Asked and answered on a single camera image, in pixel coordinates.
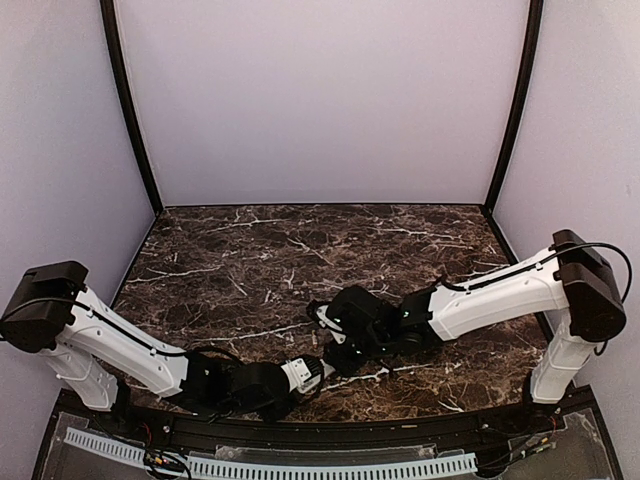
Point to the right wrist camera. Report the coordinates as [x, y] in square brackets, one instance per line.
[317, 311]

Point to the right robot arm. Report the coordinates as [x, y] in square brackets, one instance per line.
[571, 277]

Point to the black corner post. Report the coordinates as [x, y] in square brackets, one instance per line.
[526, 64]
[117, 61]

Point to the black right corner post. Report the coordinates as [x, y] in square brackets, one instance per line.
[526, 64]

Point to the black left corner post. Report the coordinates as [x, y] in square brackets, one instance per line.
[117, 61]

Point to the white slotted cable duct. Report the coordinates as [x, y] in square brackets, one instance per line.
[200, 467]

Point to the black front rail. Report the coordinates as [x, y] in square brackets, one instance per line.
[493, 433]

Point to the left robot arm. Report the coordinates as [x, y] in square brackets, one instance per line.
[54, 314]

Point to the orange AAA battery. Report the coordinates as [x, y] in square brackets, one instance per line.
[314, 340]

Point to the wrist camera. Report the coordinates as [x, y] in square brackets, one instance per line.
[317, 311]
[303, 373]

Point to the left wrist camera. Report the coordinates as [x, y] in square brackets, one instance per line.
[303, 373]

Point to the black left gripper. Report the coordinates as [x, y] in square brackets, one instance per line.
[316, 370]

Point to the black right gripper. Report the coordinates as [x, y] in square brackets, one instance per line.
[344, 366]

